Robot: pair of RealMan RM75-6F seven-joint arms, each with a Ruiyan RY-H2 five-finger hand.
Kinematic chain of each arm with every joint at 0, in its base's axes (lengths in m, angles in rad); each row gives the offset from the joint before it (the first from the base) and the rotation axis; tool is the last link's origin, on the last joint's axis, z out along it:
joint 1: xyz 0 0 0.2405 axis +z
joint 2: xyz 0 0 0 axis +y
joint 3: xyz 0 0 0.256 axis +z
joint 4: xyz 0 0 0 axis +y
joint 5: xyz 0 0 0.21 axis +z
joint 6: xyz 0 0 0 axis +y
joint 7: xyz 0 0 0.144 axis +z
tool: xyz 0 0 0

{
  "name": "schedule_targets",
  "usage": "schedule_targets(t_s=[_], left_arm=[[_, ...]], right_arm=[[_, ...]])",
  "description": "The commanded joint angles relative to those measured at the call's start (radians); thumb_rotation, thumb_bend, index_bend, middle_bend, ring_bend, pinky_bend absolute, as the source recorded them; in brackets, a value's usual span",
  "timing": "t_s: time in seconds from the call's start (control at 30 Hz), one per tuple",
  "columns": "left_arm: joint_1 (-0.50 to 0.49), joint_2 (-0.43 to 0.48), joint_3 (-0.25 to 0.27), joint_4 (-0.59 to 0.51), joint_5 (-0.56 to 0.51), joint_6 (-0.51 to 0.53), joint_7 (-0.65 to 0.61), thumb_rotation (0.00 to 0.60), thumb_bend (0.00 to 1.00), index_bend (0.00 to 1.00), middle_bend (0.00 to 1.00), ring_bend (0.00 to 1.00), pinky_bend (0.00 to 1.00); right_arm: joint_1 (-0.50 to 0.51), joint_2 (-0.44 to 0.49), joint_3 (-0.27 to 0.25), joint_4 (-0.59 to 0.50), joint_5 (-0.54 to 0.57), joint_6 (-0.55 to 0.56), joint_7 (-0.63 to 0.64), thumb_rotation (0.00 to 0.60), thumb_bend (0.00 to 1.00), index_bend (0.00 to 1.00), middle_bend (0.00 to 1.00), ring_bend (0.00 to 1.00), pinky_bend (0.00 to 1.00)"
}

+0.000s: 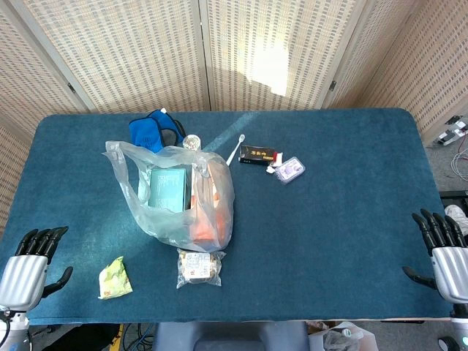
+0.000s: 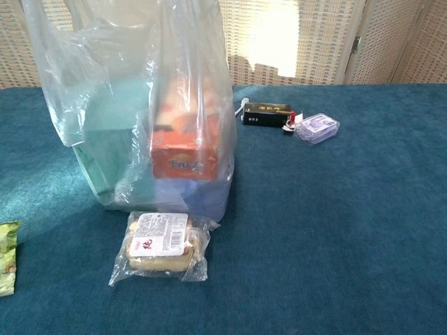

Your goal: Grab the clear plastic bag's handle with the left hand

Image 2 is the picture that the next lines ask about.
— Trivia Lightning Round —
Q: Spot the woven folding screen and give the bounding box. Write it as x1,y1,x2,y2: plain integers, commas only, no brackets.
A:
0,0,447,90

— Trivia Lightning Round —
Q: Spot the black box gold print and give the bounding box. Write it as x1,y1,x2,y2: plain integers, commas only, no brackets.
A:
242,102,296,129

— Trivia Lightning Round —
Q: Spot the clear purple plastic case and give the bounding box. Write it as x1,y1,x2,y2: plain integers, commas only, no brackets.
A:
293,112,340,146

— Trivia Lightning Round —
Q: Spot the teal tablecloth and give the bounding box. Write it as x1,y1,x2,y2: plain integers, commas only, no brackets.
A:
0,82,447,335

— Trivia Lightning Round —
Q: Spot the wrapped sandwich bread pack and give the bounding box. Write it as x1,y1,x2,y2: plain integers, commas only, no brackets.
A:
108,211,221,287

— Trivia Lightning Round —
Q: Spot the green cardboard box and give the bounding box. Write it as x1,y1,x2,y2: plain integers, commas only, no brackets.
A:
71,80,154,210

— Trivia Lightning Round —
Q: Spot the translucent plastic shopping bag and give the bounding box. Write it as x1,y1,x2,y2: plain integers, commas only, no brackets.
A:
22,0,238,224

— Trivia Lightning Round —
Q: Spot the red white small sachet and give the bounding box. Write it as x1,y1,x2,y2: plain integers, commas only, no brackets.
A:
281,110,305,135

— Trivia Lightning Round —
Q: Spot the orange cardboard box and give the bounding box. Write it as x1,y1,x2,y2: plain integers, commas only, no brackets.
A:
149,78,221,181

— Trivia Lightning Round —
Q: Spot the green snack packet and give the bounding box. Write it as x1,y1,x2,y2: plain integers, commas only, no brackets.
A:
0,221,22,297

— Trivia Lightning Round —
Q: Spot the blue soft pack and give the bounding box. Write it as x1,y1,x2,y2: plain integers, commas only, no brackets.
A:
153,177,230,221

